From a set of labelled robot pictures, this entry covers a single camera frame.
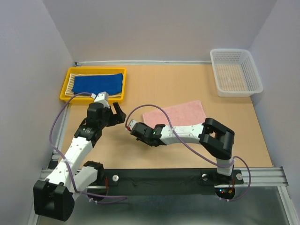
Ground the blue towel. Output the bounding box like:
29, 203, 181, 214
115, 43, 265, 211
71, 73, 125, 97

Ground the pink towel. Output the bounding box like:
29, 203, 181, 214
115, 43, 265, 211
142, 100, 206, 128

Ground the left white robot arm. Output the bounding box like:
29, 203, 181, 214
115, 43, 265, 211
33, 100, 126, 221

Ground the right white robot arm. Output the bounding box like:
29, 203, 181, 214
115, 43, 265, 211
127, 118, 235, 183

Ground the yellow plastic tray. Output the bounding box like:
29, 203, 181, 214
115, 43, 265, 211
60, 67, 127, 105

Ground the white plastic basket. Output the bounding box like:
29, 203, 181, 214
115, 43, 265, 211
210, 49, 263, 97

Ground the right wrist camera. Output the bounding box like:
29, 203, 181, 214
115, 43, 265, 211
126, 120, 137, 132

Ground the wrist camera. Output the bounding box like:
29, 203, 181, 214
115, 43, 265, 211
126, 120, 137, 132
90, 92, 110, 108

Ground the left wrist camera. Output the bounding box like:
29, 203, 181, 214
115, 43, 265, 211
90, 92, 110, 108

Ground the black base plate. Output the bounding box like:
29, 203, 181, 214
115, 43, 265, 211
87, 168, 244, 196

